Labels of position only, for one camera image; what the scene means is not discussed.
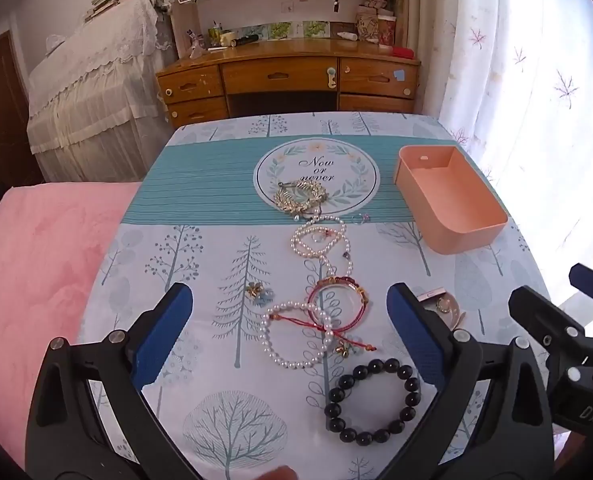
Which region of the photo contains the long pearl necklace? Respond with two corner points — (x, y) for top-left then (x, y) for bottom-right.
(290, 214), (352, 281)

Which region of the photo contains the gold leaf chain bracelet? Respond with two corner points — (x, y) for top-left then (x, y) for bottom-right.
(275, 180), (329, 220)

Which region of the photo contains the red cord bracelet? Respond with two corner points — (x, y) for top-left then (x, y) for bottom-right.
(307, 276), (370, 333)

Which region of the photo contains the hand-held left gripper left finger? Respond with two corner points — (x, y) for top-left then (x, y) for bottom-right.
(24, 282), (194, 480)

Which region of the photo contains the white leaf print curtain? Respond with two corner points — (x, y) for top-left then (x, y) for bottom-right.
(407, 0), (593, 311)

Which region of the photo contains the pink blanket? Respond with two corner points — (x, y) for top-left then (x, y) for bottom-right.
(0, 182), (142, 461)

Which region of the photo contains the black bead bracelet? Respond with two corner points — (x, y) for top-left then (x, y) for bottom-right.
(325, 358), (421, 447)

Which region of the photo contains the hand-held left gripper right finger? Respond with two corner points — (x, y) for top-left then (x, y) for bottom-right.
(387, 282), (560, 480)

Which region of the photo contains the tree print tablecloth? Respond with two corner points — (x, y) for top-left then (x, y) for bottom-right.
(76, 111), (552, 480)

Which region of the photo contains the pink plastic box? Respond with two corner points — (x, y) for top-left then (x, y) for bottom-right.
(395, 144), (509, 256)

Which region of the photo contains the wooden desk with drawers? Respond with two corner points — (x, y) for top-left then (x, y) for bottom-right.
(155, 0), (422, 128)

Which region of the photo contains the patterned jar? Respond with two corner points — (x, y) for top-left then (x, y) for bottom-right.
(354, 12), (379, 42)

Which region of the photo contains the pearl bracelet with red string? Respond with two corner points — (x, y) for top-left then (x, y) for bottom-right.
(260, 300), (377, 370)

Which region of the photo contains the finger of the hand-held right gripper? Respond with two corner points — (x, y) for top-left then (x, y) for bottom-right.
(569, 263), (593, 307)
(508, 286), (593, 363)

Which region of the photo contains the red and white cup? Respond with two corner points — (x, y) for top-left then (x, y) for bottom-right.
(377, 15), (397, 47)

